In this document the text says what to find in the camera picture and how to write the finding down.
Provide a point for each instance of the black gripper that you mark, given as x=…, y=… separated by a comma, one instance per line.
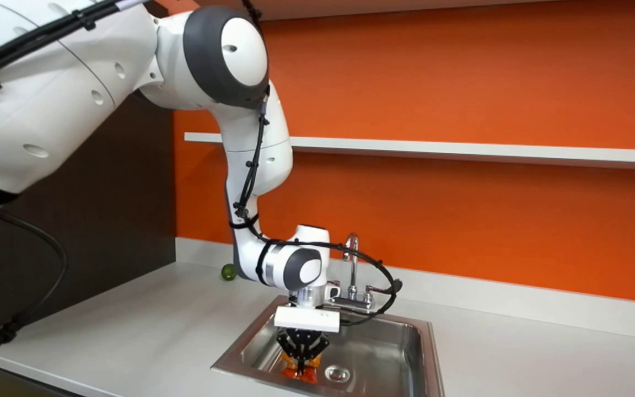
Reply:
x=305, y=337

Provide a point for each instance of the orange snack packet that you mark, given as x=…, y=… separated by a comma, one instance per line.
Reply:
x=294, y=373

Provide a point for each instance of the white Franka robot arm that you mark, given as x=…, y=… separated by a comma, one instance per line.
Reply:
x=39, y=96

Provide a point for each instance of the round metal sink drain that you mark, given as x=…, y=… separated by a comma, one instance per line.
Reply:
x=339, y=373

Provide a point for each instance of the stainless steel sink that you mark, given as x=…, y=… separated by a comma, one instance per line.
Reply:
x=391, y=354

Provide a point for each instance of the green lime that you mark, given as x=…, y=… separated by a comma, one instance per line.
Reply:
x=228, y=271

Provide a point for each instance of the white counter backsplash strip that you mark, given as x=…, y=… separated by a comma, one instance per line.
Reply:
x=517, y=300

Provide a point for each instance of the dark wood cabinet panel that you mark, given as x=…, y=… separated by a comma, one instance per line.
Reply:
x=126, y=206

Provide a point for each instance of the long white wall shelf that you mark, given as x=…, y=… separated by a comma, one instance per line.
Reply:
x=479, y=151

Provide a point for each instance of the high white wall shelf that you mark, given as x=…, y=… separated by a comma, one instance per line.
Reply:
x=369, y=7

